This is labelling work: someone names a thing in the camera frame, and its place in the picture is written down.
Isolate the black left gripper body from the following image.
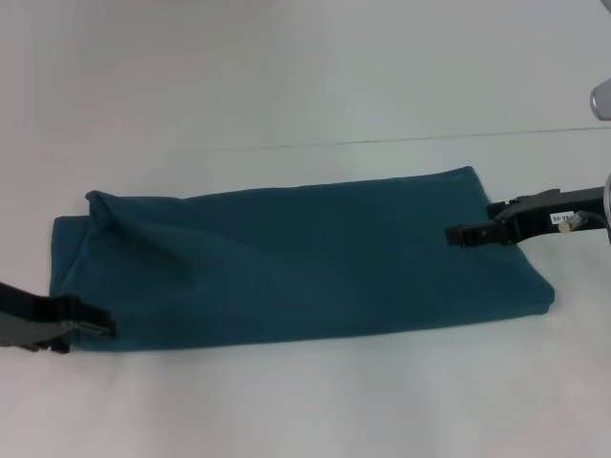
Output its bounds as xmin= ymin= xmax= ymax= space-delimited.
xmin=0 ymin=281 xmax=77 ymax=355

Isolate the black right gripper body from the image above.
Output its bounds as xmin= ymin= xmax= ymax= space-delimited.
xmin=485 ymin=184 xmax=608 ymax=247

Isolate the teal blue t-shirt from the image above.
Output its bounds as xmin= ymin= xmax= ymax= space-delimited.
xmin=47 ymin=165 xmax=221 ymax=357

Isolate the thin right gripper cable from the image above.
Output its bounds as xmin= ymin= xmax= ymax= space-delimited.
xmin=572 ymin=212 xmax=611 ymax=233

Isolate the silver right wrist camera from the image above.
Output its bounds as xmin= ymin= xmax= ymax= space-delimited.
xmin=589 ymin=75 xmax=611 ymax=123

